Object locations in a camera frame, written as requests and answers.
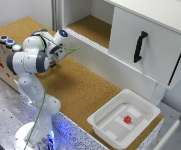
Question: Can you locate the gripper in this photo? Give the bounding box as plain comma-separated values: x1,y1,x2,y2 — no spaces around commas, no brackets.
50,49,67,67

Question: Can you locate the white cabinet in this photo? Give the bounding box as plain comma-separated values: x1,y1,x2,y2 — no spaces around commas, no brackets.
51,0,181,108

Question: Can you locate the green button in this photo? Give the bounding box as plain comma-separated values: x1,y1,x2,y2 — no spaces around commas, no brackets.
11,43,23,53

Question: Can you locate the blue button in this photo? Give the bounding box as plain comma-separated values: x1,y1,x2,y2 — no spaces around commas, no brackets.
5,38,16,48

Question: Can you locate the red button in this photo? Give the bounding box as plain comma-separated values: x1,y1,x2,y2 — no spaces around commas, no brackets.
0,34,9,44

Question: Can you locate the white plastic box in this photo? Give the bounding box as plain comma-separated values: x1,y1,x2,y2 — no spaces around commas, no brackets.
86,88,162,150

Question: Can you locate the pink block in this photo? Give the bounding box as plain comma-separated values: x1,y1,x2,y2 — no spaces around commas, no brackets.
123,115,132,124

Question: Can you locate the white sliding door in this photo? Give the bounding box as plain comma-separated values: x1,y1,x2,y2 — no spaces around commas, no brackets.
107,5,181,87

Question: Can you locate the green cable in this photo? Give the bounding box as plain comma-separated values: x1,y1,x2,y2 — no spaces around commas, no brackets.
23,33,82,150

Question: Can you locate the black door handle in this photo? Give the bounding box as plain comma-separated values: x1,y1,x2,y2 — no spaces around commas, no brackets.
132,30,149,64

